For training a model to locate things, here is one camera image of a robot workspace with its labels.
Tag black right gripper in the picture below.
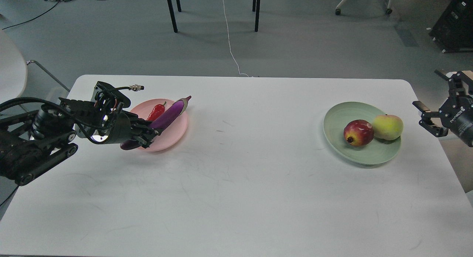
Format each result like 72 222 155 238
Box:
412 69 473 147

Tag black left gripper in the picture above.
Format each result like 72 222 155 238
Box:
89 111 163 149

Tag purple eggplant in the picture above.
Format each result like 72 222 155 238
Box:
120 96 191 150

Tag red chili pepper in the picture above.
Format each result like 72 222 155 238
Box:
147 102 167 121

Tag yellow-red peach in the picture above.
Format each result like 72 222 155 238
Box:
371 114 404 141

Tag red pomegranate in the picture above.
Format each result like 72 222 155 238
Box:
343 119 374 147

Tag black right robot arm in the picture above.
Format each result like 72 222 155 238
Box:
412 70 473 147

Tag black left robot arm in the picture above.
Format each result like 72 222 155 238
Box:
0 81 164 187

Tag pink plate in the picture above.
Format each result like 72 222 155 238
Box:
131 99 189 152

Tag black equipment case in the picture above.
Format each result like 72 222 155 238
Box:
429 0 473 53

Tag black table legs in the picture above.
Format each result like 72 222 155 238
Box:
167 0 261 33

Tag white office chair base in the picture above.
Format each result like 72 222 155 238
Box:
333 0 394 16

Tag white chair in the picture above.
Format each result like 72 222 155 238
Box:
0 30 70 103

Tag white floor cable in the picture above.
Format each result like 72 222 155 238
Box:
217 0 253 78

